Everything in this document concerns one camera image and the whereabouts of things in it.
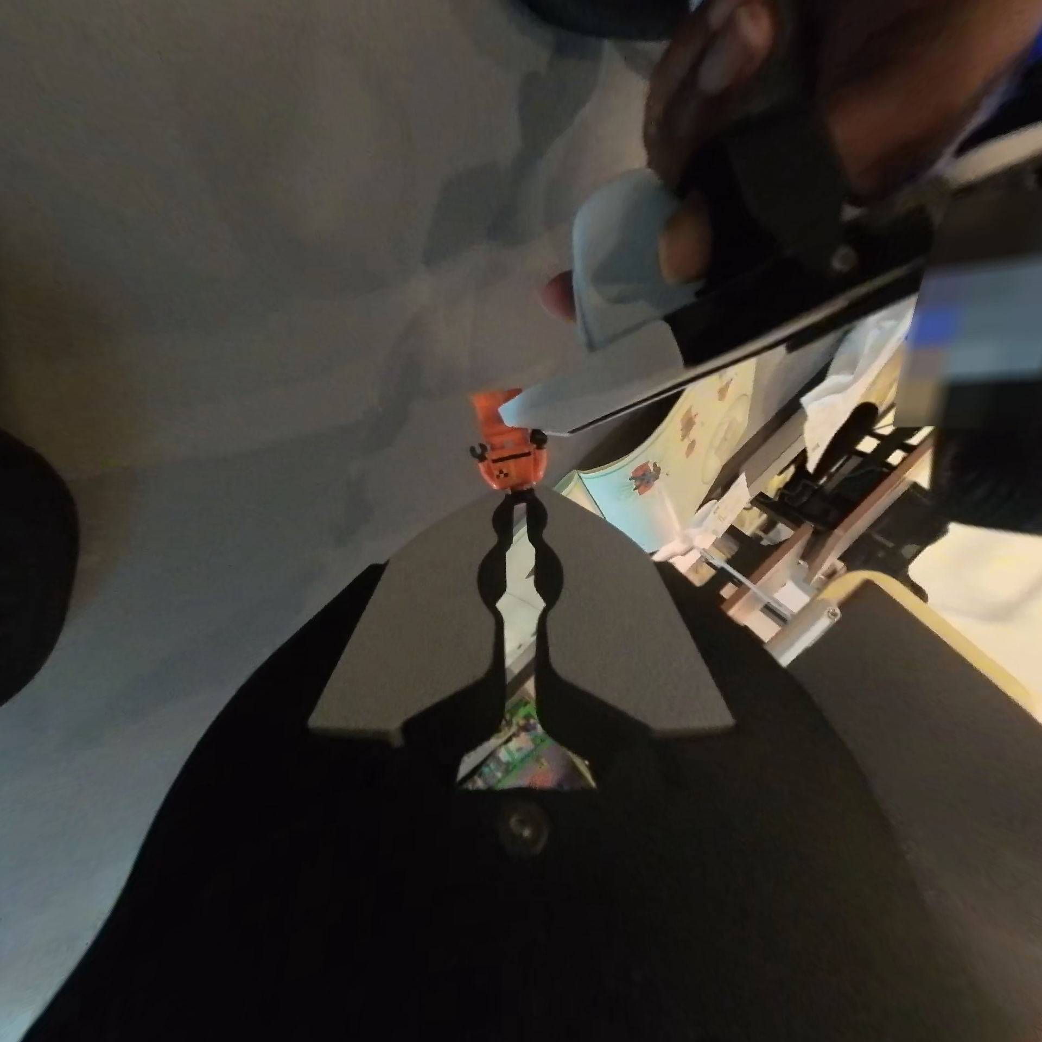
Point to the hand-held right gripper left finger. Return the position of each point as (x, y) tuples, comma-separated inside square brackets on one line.
[(415, 652)]

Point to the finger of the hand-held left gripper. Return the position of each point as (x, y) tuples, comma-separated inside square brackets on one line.
[(603, 383)]

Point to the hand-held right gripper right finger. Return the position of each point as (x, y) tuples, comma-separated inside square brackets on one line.
[(627, 652)]

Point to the white instruction booklet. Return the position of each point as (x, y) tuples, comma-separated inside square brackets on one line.
[(684, 440)]

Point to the orange pumpkin face brick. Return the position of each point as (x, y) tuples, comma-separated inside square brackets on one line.
[(512, 461)]

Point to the person's left hand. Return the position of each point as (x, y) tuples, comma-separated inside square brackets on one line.
[(912, 82)]

